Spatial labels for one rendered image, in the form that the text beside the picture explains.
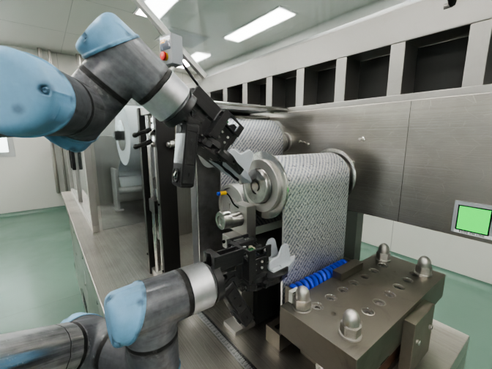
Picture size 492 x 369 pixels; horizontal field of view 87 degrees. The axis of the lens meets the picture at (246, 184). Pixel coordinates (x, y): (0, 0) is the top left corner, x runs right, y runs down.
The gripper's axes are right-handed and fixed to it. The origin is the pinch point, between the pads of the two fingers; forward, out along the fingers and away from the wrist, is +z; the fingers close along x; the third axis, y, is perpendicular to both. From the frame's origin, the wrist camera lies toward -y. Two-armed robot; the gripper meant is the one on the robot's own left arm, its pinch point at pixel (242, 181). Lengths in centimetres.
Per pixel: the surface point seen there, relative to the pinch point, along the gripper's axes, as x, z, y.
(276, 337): -8.9, 22.9, -24.0
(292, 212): -8.0, 9.6, -0.3
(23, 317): 200, 34, -135
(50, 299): 214, 48, -124
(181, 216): 66, 28, -11
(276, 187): -7.0, 3.0, 1.5
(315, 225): -8.0, 18.9, 1.3
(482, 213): -32.9, 31.6, 18.5
